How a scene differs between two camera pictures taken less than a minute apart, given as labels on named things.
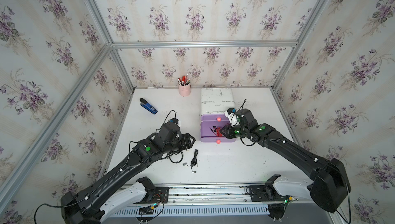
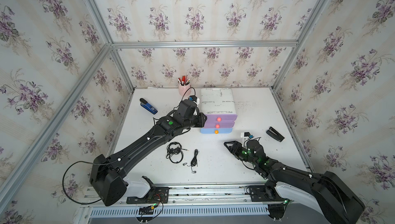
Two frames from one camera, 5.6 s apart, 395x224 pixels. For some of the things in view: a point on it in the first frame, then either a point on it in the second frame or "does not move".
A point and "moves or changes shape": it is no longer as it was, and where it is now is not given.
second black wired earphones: [194, 162] does not move
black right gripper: [227, 133] -> [235, 144]
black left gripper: [186, 143] -> [200, 122]
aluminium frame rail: [205, 42] does not move
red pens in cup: [183, 80] does not move
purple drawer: [210, 132] moves or changes shape
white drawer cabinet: [216, 100] does not move
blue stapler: [146, 105] does not move
